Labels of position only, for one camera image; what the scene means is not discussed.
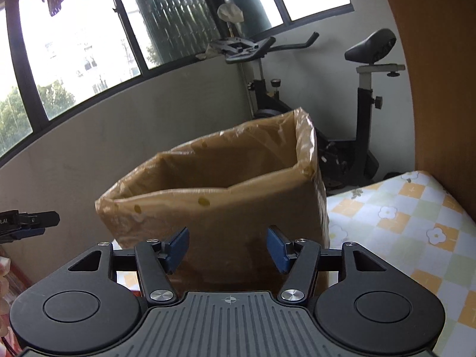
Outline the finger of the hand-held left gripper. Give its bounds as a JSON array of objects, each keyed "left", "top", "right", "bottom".
[
  {"left": 18, "top": 211, "right": 61, "bottom": 228},
  {"left": 15, "top": 227, "right": 46, "bottom": 239}
]

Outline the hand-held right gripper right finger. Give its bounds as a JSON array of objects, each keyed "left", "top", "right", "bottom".
[{"left": 267, "top": 225, "right": 387, "bottom": 302}]

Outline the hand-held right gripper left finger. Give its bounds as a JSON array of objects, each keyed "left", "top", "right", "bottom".
[{"left": 68, "top": 227, "right": 190, "bottom": 303}]

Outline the brown cardboard box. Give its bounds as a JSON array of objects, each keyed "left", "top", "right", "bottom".
[{"left": 96, "top": 108, "right": 330, "bottom": 291}]

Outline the clear plastic bag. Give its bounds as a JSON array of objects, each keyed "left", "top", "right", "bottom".
[{"left": 95, "top": 107, "right": 330, "bottom": 248}]

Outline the person's left hand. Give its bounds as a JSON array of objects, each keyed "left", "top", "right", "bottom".
[{"left": 0, "top": 256, "right": 10, "bottom": 317}]

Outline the black exercise bike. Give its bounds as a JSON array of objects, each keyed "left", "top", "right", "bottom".
[{"left": 206, "top": 29, "right": 407, "bottom": 191}]

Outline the wooden headboard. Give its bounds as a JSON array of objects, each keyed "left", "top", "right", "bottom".
[{"left": 383, "top": 0, "right": 476, "bottom": 226}]

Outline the white plastic bag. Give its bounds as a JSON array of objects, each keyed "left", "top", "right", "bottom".
[{"left": 217, "top": 3, "right": 245, "bottom": 33}]

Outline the black window frame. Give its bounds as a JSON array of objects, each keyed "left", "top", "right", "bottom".
[{"left": 0, "top": 0, "right": 353, "bottom": 159}]

